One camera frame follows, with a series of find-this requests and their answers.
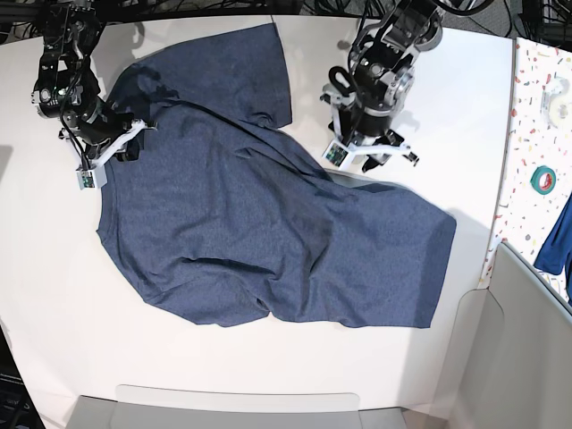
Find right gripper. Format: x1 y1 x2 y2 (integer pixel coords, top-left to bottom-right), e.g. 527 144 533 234
66 100 135 162

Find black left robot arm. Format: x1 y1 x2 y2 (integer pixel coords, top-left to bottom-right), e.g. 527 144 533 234
321 1 442 172

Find clear tape dispenser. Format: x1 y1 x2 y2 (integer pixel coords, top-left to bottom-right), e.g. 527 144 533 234
541 77 571 132

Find blue cloth at right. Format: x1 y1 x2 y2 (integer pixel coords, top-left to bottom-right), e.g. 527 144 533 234
534 205 571 280

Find green tape roll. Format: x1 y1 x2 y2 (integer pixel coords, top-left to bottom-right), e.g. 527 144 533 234
530 165 557 195

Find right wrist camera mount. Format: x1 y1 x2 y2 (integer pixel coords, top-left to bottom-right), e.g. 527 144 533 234
60 114 157 189

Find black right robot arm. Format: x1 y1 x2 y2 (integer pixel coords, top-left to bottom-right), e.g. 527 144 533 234
31 1 134 170

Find dark blue printed t-shirt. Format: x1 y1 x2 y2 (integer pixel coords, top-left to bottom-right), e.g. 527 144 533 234
97 24 456 328

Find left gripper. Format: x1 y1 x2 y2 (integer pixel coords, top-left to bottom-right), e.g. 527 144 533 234
341 109 398 147

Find grey front divider panel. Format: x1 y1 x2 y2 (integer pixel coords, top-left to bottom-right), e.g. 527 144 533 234
67 385 406 429

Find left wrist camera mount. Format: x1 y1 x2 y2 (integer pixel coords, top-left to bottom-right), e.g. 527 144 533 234
321 83 419 172

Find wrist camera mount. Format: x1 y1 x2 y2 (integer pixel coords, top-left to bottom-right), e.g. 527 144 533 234
60 114 157 189
321 83 419 172

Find terrazzo patterned side surface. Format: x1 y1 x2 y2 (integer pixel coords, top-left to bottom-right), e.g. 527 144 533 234
480 38 571 286

